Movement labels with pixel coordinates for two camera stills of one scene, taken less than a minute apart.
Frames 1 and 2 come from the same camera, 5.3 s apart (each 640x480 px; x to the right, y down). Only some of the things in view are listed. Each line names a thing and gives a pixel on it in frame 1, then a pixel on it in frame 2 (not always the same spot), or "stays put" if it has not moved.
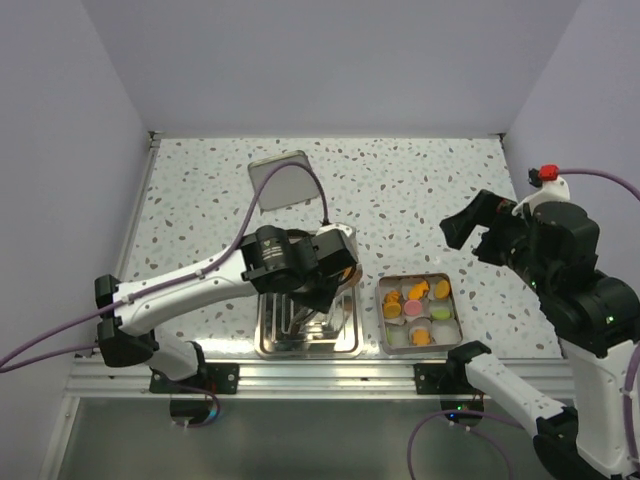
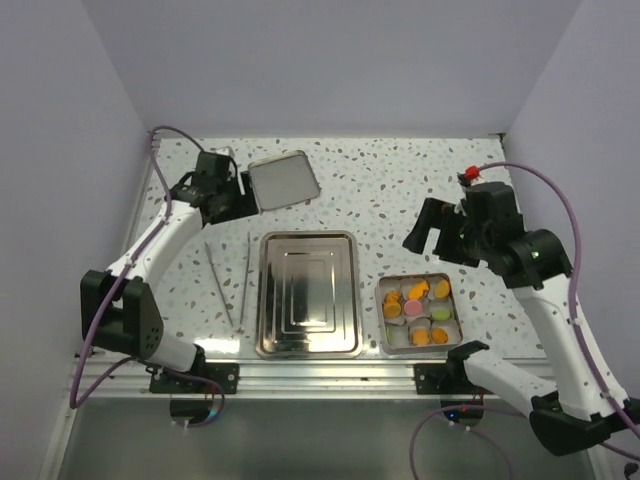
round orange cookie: x=442 y=289 stays put
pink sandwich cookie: x=412 y=307 stays put
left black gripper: x=323 y=301 to x=245 y=204
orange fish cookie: x=417 y=290 stays put
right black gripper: x=490 y=209 to x=442 y=215
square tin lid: x=286 y=186 stays put
